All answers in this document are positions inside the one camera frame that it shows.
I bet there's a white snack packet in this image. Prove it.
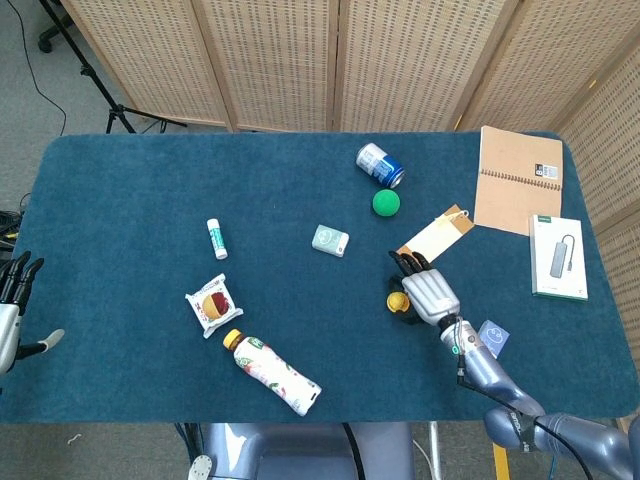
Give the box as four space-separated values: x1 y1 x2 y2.
184 273 245 340

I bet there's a blue soda can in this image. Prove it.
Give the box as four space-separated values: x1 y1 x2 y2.
355 142 406 189

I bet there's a black tripod stand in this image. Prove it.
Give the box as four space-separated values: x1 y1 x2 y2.
38 0 188 135

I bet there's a white green lip balm tube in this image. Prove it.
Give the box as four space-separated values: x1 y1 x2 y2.
206 218 229 260

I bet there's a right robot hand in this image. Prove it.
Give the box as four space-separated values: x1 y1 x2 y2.
387 249 462 327

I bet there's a black floor cable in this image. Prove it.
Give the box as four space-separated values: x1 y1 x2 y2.
7 0 68 137

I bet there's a purple small box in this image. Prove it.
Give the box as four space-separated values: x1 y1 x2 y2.
477 320 511 359

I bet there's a blue table mat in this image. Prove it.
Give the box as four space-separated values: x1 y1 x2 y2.
0 130 627 425

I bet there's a black chair base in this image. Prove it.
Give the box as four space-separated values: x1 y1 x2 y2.
38 24 69 54

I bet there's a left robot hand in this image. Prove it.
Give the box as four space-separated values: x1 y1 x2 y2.
0 251 66 376

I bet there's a grey robot torso base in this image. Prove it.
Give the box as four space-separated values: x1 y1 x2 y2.
187 422 416 480

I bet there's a cable bundle beside table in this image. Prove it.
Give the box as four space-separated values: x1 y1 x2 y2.
0 192 31 261

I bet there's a green foam ball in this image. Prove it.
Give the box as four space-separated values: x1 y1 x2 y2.
372 188 402 218

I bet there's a white USB hub box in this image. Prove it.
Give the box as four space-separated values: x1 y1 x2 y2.
529 214 589 302

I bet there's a metal table leg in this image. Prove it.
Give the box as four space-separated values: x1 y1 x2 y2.
427 421 442 480

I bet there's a mint green small box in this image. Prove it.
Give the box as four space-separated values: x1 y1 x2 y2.
311 224 350 258

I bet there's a yellow capped drink bottle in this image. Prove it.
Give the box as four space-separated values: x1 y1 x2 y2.
222 328 323 418

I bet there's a kraft spiral notebook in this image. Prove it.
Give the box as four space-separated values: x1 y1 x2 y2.
472 125 565 236

